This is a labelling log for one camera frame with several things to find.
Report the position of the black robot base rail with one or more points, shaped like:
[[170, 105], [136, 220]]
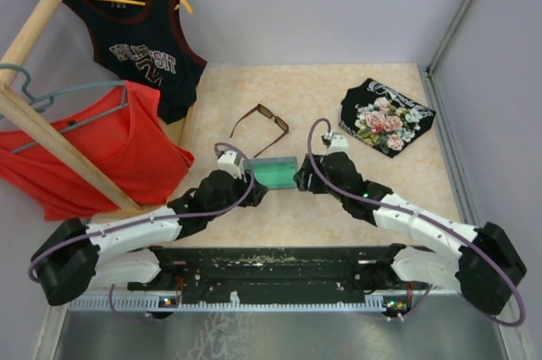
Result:
[[269, 279]]

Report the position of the navy basketball jersey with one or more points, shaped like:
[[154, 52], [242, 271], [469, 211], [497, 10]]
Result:
[[143, 41]]

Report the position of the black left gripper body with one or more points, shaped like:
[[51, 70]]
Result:
[[238, 191]]

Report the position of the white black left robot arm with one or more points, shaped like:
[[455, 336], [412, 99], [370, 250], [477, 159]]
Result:
[[79, 257]]

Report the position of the brown sunglasses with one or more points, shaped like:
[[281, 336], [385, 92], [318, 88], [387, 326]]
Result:
[[263, 130]]

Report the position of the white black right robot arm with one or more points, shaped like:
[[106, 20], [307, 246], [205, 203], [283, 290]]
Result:
[[480, 263]]

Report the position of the grey-blue glasses case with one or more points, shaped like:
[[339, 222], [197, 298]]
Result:
[[273, 173]]

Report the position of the aluminium frame post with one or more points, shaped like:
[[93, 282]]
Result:
[[449, 36]]

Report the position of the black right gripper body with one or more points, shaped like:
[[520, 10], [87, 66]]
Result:
[[315, 186]]

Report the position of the wooden clothes rack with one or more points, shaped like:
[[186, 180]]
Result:
[[129, 147]]

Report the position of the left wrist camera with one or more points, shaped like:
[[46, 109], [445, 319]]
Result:
[[231, 163]]

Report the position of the black floral folded shirt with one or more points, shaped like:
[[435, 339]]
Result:
[[383, 118]]

